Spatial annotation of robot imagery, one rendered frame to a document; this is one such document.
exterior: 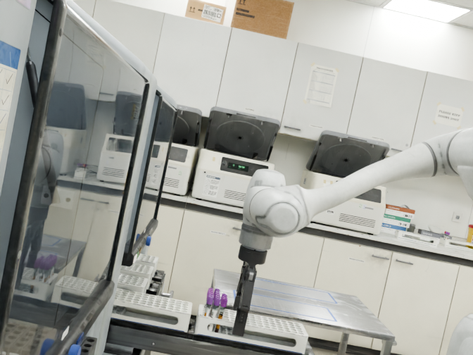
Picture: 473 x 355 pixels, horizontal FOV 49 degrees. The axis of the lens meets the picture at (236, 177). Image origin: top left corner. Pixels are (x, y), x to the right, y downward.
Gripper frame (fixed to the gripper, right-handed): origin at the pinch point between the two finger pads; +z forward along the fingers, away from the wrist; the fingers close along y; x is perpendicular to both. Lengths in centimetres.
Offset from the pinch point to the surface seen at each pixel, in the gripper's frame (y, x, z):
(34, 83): -35, 53, -49
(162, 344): -6.7, 18.6, 8.0
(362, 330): 25, -44, 4
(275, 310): 27.3, -14.8, 3.7
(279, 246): 229, -46, 17
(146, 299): 0.8, 25.5, -0.5
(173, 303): 0.7, 18.0, -0.7
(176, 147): 235, 40, -37
